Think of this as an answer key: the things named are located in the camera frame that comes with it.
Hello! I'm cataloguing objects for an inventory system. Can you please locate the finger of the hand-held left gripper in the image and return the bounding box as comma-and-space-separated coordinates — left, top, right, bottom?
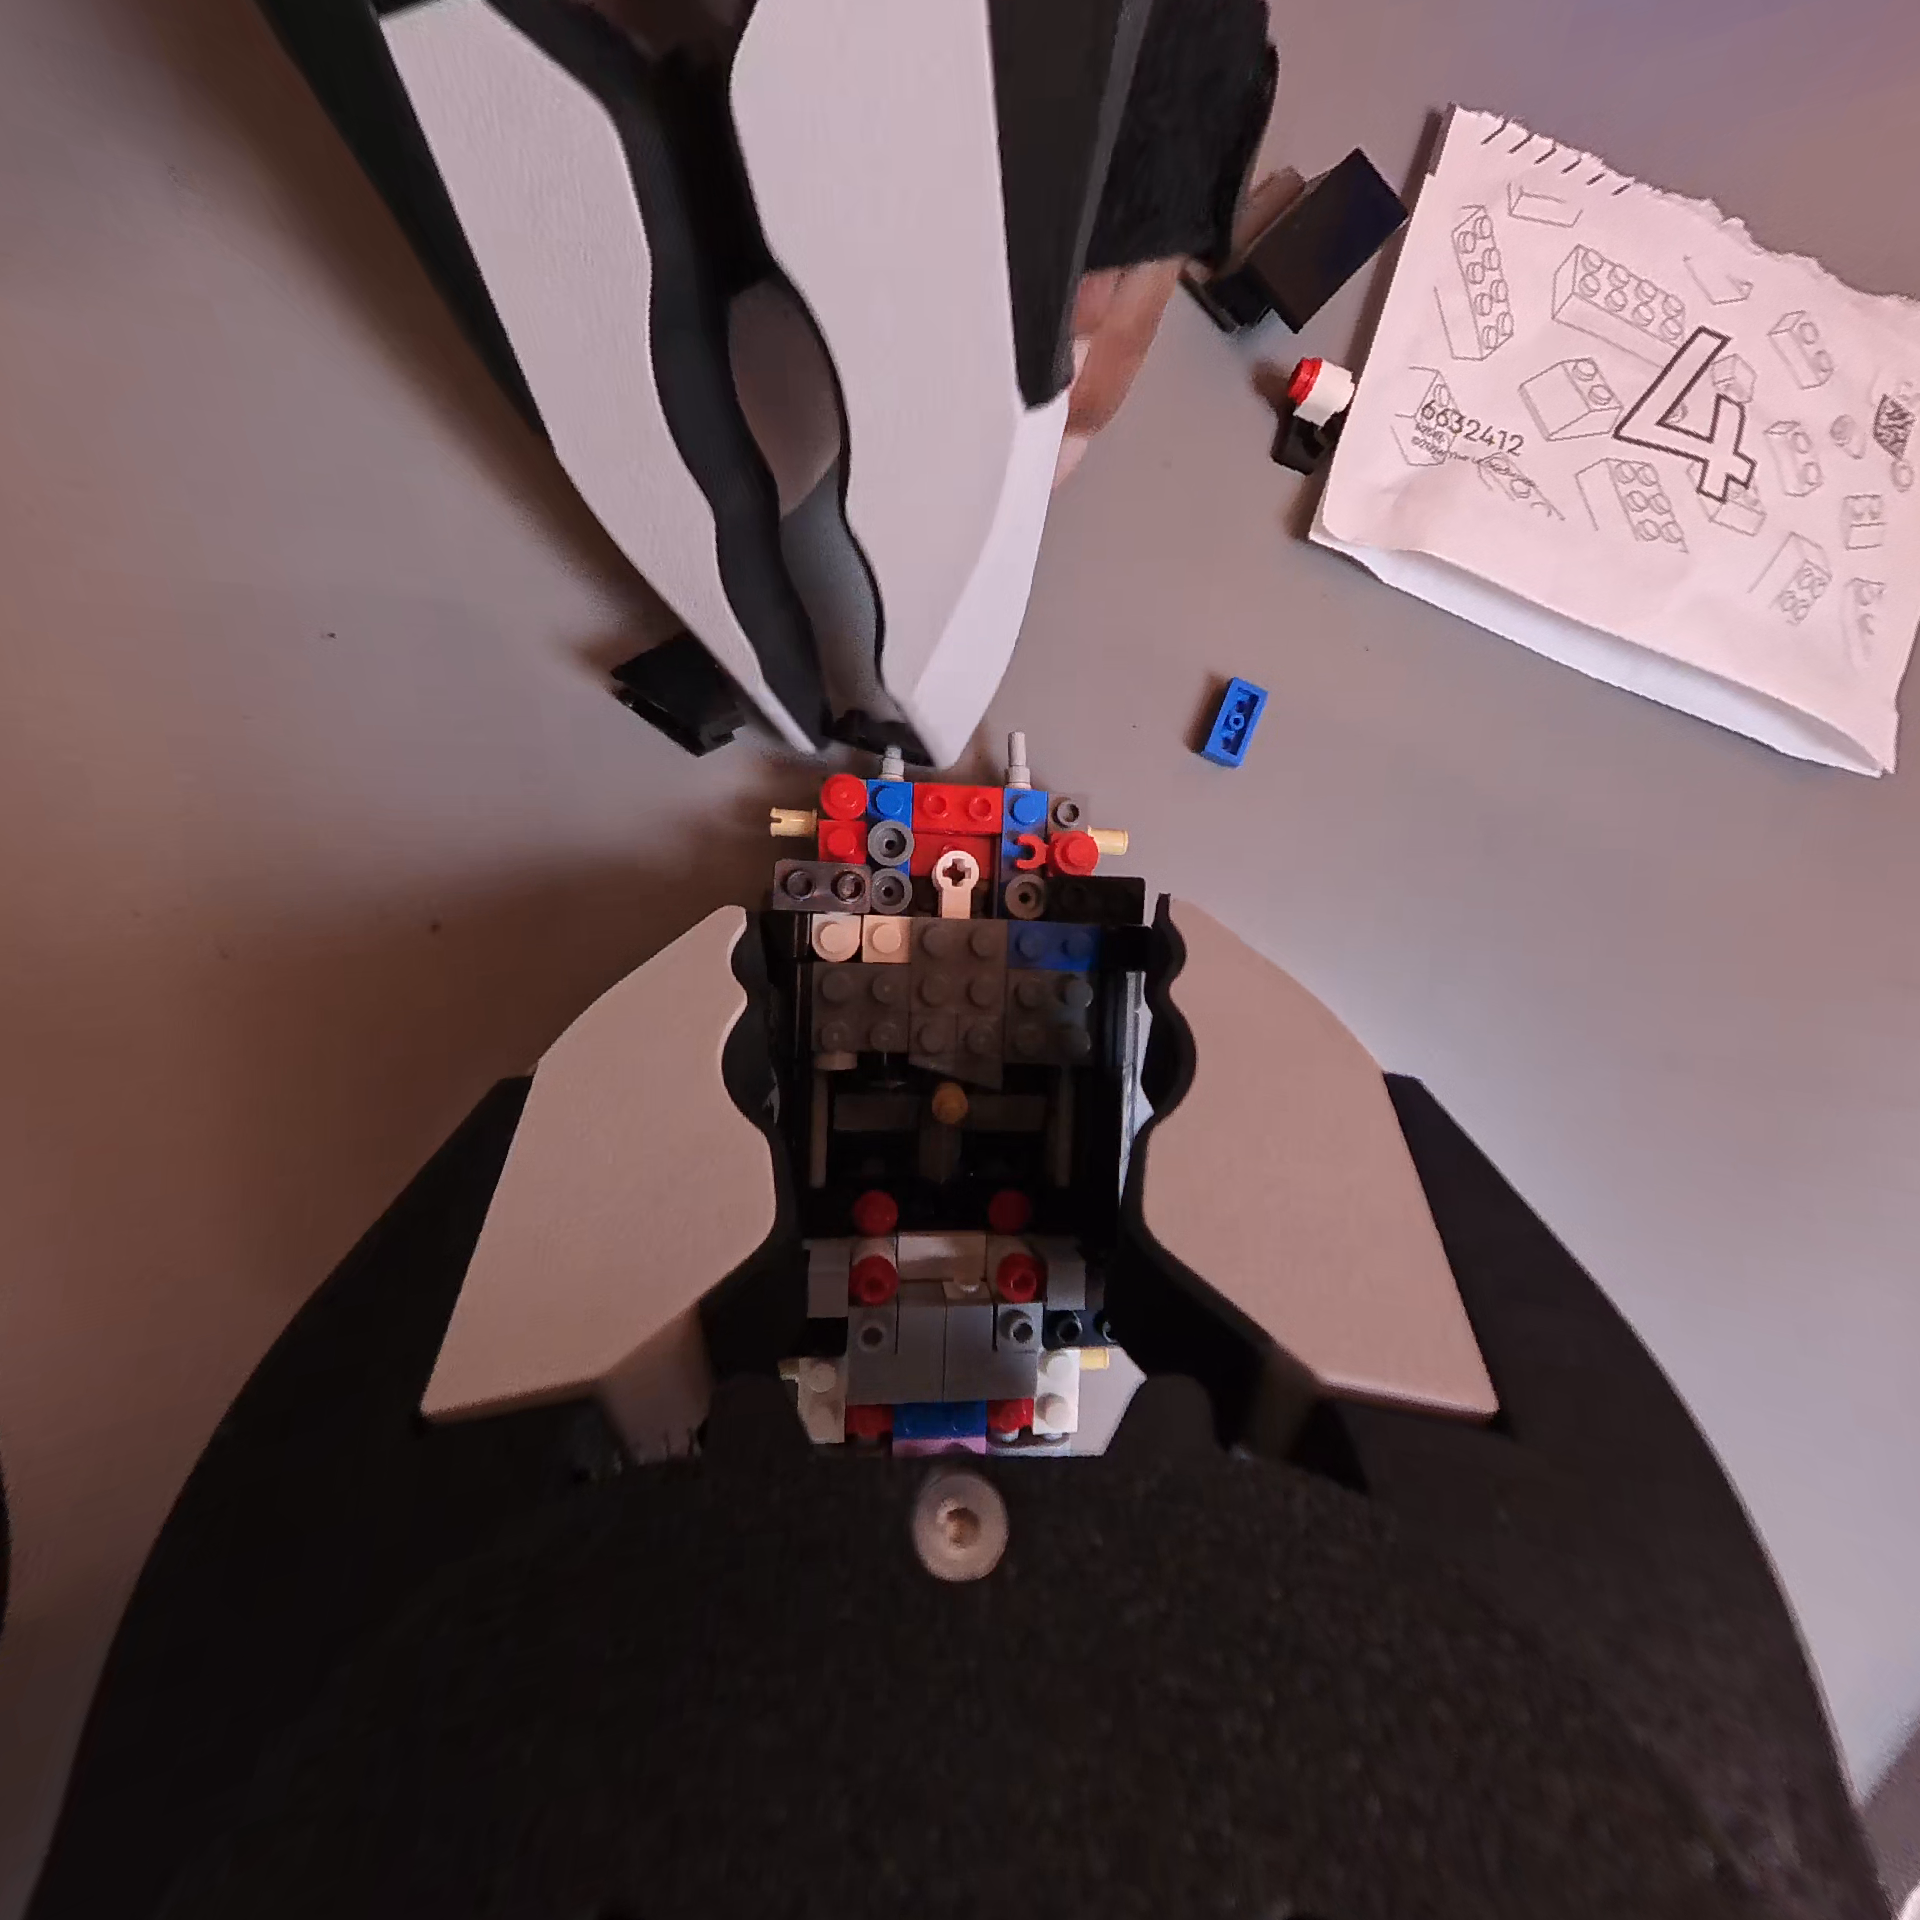
383, 0, 836, 751
729, 0, 1121, 769

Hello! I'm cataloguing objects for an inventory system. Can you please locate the printed white paper bag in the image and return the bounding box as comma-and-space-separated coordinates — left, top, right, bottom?
1311, 103, 1920, 779

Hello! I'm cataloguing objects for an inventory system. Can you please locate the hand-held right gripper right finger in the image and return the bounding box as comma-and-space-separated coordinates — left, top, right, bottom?
1122, 894, 1501, 1454

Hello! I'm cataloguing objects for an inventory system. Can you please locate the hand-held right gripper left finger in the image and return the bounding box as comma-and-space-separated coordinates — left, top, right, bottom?
421, 903, 801, 1448

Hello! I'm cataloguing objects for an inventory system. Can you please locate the black lego bracket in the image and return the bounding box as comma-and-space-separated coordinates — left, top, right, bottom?
611, 633, 748, 755

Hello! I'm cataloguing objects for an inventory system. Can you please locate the red white black lego piece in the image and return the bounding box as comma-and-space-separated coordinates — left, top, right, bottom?
1271, 353, 1356, 473

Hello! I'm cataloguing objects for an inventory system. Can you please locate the lego car model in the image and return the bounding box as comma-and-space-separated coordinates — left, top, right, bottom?
761, 729, 1167, 1460

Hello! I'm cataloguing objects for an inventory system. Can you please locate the black lego panel piece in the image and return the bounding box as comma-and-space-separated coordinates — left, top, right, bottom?
1181, 147, 1415, 336

